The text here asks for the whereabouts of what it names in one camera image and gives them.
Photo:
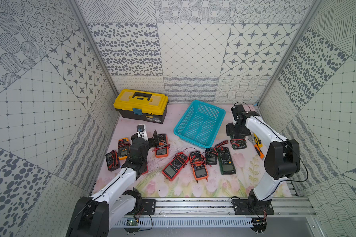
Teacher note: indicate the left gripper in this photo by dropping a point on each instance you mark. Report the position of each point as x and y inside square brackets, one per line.
[154, 140]

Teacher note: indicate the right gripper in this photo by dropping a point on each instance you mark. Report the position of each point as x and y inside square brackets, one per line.
[230, 130]

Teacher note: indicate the dark green multimeter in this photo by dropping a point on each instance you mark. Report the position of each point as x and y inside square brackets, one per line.
[225, 161]
[238, 144]

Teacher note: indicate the red multimeter with grey screen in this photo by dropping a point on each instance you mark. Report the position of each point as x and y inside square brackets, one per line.
[172, 170]

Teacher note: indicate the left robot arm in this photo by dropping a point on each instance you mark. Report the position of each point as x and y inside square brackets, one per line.
[94, 216]

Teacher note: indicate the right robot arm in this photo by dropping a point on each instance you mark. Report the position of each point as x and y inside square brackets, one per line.
[282, 159]

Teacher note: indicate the orange multimeter near left gripper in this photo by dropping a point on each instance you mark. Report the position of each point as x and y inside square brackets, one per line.
[162, 149]

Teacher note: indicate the small yellow multimeter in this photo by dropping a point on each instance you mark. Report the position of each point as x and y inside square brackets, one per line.
[123, 148]

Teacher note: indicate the small black multimeter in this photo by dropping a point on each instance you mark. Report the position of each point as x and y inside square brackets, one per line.
[211, 156]

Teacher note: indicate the teal plastic basket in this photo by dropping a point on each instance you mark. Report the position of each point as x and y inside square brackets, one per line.
[200, 124]

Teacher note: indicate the black red multimeter far left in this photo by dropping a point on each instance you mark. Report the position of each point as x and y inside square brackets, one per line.
[112, 161]

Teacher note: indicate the orange multimeter centre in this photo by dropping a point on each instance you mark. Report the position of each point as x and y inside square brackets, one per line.
[198, 165]

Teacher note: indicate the yellow utility knife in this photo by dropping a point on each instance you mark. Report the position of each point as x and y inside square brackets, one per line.
[258, 141]

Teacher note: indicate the yellow black toolbox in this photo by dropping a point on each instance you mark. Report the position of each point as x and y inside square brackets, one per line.
[142, 105]

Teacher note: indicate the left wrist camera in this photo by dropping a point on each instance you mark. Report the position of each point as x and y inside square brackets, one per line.
[141, 132]

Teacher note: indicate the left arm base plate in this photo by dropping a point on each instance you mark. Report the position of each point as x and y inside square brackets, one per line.
[144, 207]

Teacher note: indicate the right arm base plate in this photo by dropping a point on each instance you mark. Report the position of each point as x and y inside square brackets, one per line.
[247, 207]

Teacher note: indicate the white cable duct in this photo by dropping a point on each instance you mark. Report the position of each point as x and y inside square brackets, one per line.
[189, 222]

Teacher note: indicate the aluminium rail frame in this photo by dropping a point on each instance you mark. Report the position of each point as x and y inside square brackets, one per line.
[211, 207]

